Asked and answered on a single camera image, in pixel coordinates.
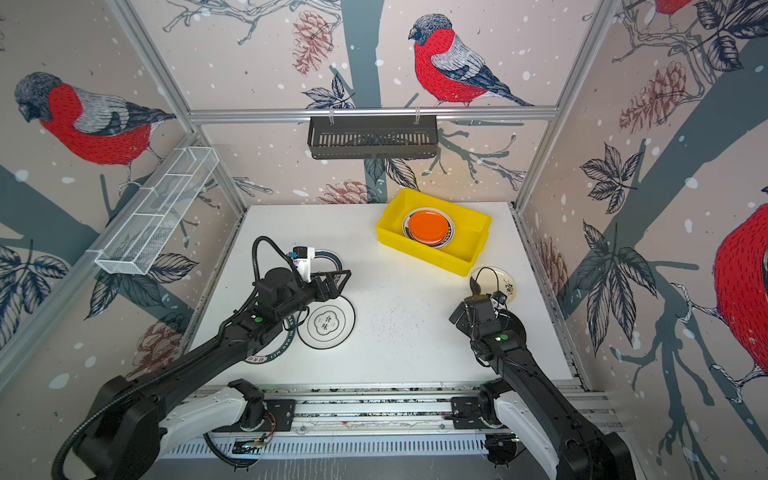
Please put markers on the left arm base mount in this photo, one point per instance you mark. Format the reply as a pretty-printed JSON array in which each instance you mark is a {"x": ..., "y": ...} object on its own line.
[{"x": 264, "y": 415}]

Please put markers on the green lettered plate under arm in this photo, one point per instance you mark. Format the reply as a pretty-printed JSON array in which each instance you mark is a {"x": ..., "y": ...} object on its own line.
[{"x": 260, "y": 358}]

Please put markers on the green red rimmed white plate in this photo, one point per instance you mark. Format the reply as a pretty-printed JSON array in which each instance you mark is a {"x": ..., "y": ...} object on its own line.
[{"x": 438, "y": 246}]

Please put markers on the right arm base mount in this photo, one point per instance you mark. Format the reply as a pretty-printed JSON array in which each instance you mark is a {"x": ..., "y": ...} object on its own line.
[{"x": 473, "y": 413}]

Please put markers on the cream plate with dark patch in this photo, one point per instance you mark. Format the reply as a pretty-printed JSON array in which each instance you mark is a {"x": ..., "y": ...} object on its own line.
[{"x": 489, "y": 279}]

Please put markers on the white wire mesh shelf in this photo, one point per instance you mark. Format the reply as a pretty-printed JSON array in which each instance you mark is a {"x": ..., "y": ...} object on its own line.
[{"x": 140, "y": 239}]

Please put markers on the orange plate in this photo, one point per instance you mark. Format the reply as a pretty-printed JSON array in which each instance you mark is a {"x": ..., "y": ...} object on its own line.
[{"x": 428, "y": 227}]

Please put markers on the black plate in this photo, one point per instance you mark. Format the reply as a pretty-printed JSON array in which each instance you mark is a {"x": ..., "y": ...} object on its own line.
[{"x": 511, "y": 324}]

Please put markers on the black wall basket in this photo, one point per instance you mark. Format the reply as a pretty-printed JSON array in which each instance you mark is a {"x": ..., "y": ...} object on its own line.
[{"x": 373, "y": 137}]

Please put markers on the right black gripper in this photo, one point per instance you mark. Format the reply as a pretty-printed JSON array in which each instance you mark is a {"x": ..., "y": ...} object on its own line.
[{"x": 464, "y": 318}]

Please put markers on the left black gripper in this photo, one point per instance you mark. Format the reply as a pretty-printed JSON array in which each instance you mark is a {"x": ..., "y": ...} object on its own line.
[{"x": 333, "y": 291}]

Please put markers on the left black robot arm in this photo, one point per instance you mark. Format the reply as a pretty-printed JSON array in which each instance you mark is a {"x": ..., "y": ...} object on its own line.
[{"x": 122, "y": 435}]

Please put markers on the aluminium mounting rail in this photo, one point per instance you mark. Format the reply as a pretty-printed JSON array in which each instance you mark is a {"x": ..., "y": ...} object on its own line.
[{"x": 366, "y": 410}]

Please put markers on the yellow plastic bin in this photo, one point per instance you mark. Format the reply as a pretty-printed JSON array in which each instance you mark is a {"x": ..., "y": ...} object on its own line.
[{"x": 459, "y": 256}]

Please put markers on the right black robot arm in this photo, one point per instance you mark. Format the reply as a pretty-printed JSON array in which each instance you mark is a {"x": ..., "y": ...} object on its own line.
[{"x": 523, "y": 399}]

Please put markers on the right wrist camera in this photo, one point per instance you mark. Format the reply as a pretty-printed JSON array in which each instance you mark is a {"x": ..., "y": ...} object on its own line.
[{"x": 499, "y": 300}]

